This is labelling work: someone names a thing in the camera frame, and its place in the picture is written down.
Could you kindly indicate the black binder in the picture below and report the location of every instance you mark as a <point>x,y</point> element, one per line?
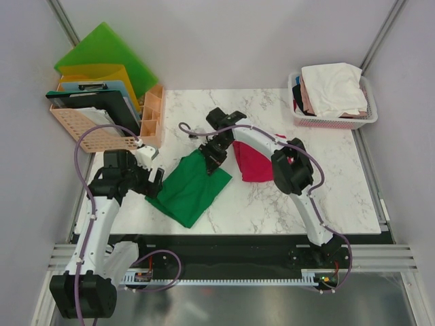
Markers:
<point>111,101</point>

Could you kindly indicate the white t shirt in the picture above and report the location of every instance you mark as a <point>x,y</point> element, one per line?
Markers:
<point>334,89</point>

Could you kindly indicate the green t shirt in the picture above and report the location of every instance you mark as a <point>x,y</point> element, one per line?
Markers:
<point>189,191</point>

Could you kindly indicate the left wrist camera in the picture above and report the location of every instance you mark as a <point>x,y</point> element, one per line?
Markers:
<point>145,154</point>

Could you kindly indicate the yellow plastic folder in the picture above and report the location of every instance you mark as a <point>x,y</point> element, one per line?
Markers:
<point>96,72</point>

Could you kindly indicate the blue clipboard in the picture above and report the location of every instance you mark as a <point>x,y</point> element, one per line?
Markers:
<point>104,85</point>

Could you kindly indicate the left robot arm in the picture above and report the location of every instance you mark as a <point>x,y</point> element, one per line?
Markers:
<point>87,289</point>

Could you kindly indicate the white cable duct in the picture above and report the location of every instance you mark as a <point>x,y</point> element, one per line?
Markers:
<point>132,278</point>

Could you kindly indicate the red t shirt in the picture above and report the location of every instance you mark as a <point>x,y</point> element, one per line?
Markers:
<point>254,167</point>

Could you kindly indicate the black t shirt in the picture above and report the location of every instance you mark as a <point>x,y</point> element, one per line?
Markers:
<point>296,91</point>

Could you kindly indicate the white laundry basket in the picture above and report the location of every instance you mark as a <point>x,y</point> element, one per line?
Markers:
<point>300,119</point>

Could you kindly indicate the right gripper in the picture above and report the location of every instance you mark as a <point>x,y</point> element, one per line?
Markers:
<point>213,161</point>

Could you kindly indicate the pink t shirt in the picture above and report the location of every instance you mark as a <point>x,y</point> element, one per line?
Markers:
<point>307,107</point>

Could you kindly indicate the green plastic folder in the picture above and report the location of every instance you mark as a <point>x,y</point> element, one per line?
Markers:
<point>104,46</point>

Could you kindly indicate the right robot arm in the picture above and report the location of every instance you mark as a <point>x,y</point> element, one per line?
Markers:
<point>292,166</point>

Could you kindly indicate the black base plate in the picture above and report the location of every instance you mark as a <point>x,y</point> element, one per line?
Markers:
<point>269,250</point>

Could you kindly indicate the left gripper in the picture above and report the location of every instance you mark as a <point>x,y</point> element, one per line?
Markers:
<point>148,188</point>

